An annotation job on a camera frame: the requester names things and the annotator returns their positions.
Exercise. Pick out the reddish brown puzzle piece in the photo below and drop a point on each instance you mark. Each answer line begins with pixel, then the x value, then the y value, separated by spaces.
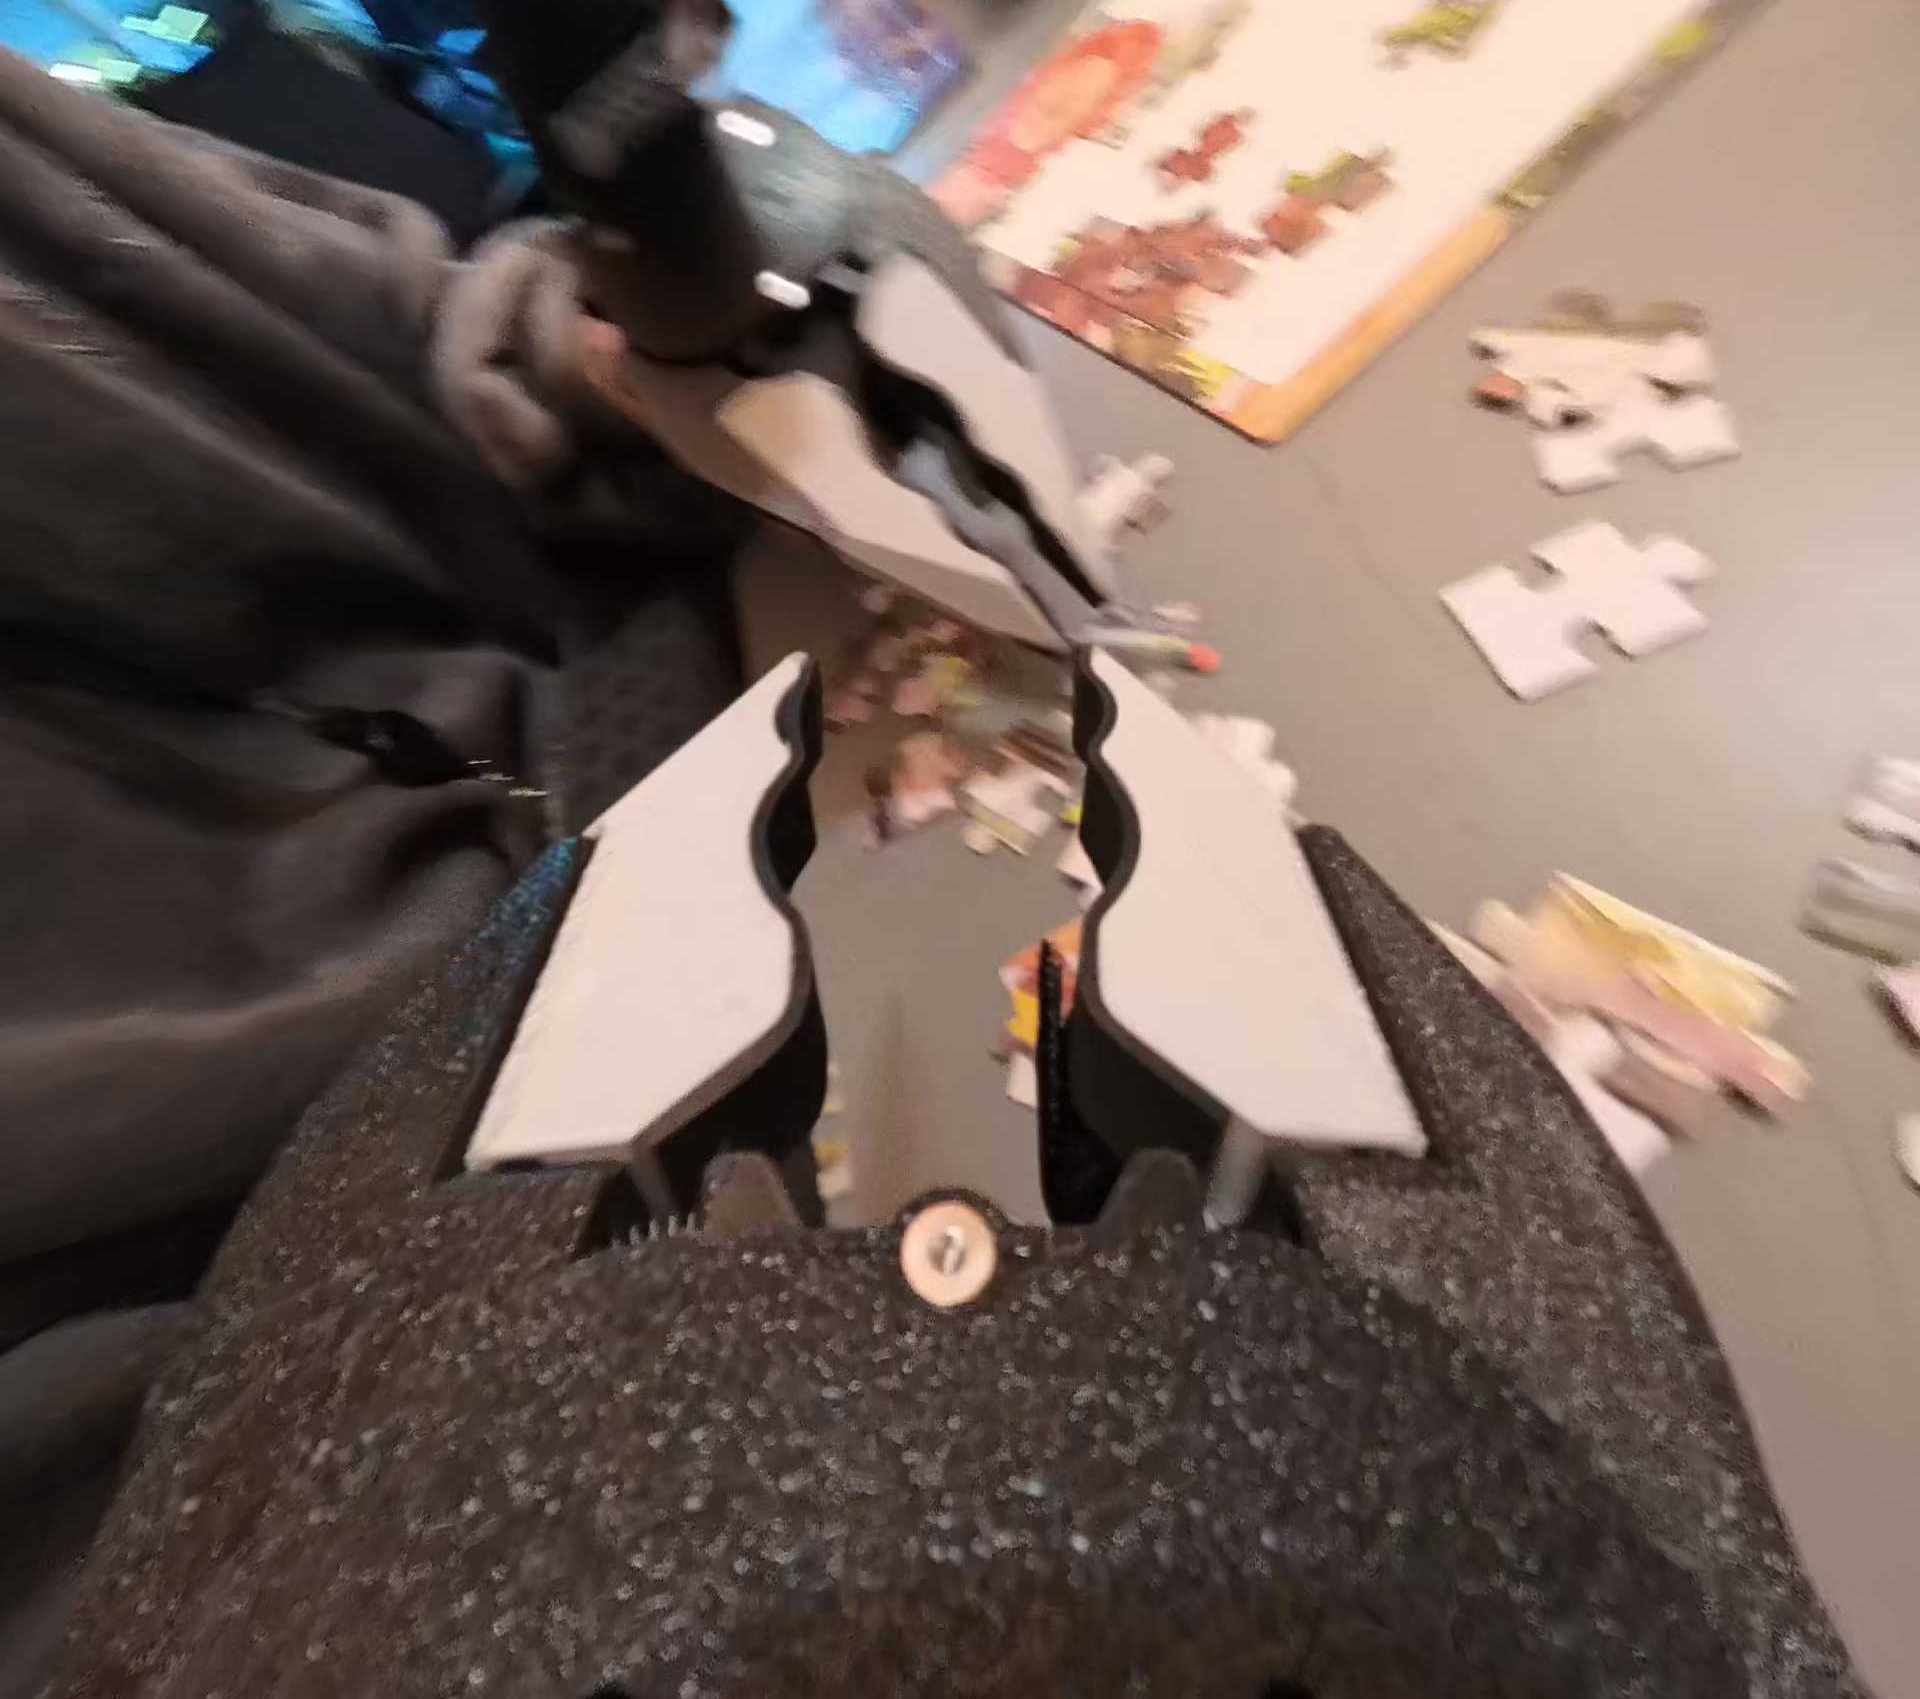
pixel 1208 144

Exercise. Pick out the assembled lion puzzle pieces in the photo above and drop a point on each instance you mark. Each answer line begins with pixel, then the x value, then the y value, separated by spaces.
pixel 1073 108

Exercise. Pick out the red-tipped grey striped puzzle piece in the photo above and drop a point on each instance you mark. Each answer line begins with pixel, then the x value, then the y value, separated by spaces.
pixel 1171 656

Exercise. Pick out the grey desk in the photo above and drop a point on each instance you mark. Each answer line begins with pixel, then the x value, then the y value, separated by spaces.
pixel 1575 799

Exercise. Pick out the lion puzzle tray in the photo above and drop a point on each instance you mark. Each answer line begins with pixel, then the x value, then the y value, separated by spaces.
pixel 1424 158

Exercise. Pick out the pile of puzzle pieces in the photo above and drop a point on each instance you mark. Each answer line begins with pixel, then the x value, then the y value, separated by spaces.
pixel 1587 602

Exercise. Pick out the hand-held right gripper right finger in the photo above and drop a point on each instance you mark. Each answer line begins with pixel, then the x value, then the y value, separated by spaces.
pixel 1246 976

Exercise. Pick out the brown and green puzzle piece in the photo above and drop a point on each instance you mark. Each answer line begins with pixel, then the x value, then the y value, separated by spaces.
pixel 1327 197

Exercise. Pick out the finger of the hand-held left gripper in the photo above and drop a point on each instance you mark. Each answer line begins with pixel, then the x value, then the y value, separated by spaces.
pixel 839 471
pixel 978 375

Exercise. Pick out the person's left forearm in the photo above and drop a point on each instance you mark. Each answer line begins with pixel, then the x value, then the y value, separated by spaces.
pixel 494 349

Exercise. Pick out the assembled brown trunk pieces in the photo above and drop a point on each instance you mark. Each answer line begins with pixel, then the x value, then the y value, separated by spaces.
pixel 1158 274

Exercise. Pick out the green and grey puzzle piece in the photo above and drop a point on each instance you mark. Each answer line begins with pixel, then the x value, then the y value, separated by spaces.
pixel 1452 18

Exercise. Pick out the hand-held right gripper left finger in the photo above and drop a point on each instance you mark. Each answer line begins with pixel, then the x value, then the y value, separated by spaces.
pixel 644 976

